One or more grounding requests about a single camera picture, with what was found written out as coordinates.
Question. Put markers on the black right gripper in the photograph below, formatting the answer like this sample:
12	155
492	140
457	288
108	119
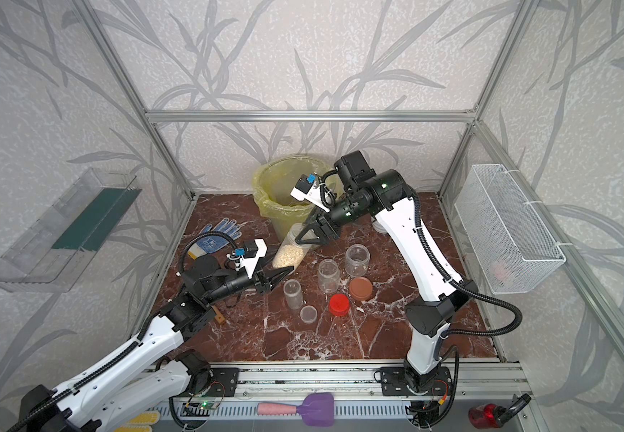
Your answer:
316	225

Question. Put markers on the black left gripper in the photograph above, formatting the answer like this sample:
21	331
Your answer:
259	281

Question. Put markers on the small oatmeal jar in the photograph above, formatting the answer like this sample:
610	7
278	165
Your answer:
292	290

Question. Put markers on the glass jar with oatmeal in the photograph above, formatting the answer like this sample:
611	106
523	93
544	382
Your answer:
291	253

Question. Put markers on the brown-lidded oatmeal jar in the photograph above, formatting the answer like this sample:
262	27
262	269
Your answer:
357	260

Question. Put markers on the clear plastic jar lid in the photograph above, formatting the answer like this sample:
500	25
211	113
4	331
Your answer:
308	314

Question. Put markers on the brown jar lid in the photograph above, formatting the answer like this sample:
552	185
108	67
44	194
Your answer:
360	288

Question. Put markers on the red jar lid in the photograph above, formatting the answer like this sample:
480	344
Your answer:
339	304

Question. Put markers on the red-lidded oatmeal jar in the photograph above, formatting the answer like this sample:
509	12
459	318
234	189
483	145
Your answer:
328	276

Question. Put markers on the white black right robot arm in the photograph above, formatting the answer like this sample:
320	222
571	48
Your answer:
352	190

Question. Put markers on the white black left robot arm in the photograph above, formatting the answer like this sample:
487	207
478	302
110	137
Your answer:
112	391

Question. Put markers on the potted artificial flower plant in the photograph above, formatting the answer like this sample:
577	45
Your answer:
378	227

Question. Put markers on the yellow plastic bin liner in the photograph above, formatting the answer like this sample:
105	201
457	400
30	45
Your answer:
273	182

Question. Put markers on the blue dotted white work glove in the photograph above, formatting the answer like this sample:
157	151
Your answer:
213	244

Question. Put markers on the pink item in basket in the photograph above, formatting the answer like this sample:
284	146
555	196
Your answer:
502	273

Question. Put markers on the yellow dotted glove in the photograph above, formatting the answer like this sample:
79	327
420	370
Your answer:
144	422

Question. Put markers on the red black handheld tool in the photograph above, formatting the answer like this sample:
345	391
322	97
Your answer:
492	415

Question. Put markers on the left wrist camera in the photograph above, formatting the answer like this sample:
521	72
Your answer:
248	255

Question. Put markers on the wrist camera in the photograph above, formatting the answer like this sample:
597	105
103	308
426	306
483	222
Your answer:
248	255
310	189

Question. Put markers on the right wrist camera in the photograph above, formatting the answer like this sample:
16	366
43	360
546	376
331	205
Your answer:
310	189

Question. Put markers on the blue wooden-handled garden fork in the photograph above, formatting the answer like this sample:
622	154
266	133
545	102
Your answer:
219	318

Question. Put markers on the purple pink-handled scoop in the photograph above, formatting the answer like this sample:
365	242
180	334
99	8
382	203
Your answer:
317	409

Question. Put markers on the white wire mesh basket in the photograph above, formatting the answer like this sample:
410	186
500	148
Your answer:
502	224

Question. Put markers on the clear plastic wall shelf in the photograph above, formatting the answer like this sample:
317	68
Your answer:
51	255

